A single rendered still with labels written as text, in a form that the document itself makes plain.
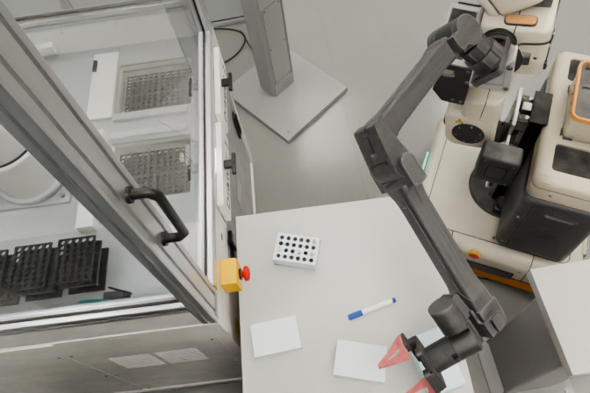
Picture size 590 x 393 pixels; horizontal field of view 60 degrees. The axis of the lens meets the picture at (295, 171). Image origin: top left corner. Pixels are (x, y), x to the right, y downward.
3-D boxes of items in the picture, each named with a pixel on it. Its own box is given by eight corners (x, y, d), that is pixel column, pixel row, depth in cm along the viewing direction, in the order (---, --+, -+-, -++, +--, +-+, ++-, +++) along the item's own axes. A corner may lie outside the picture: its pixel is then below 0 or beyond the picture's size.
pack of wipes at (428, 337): (405, 339, 135) (406, 336, 131) (439, 329, 136) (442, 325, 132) (428, 399, 127) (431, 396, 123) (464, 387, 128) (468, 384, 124)
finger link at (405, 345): (392, 394, 106) (432, 372, 104) (374, 369, 104) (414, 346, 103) (388, 373, 112) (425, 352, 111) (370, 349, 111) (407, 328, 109)
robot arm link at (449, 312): (509, 319, 106) (478, 317, 114) (480, 275, 105) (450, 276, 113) (479, 361, 101) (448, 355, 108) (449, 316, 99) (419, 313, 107)
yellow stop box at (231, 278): (243, 266, 141) (238, 256, 135) (244, 290, 138) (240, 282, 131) (225, 267, 141) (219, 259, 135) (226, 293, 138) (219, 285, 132)
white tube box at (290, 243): (320, 243, 151) (320, 238, 148) (316, 269, 147) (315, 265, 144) (279, 237, 153) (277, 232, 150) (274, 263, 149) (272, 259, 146)
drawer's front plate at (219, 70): (226, 67, 182) (219, 45, 172) (227, 134, 167) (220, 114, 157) (220, 67, 182) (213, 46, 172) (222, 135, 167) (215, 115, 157)
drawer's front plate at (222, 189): (228, 140, 166) (220, 120, 156) (231, 221, 151) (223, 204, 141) (223, 141, 166) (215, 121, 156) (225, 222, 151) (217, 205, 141)
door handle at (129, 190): (192, 231, 91) (158, 178, 74) (192, 245, 89) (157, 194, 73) (165, 234, 91) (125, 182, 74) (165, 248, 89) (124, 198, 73)
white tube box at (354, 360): (385, 350, 134) (387, 346, 130) (383, 385, 130) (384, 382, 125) (337, 343, 136) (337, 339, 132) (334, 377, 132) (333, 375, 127)
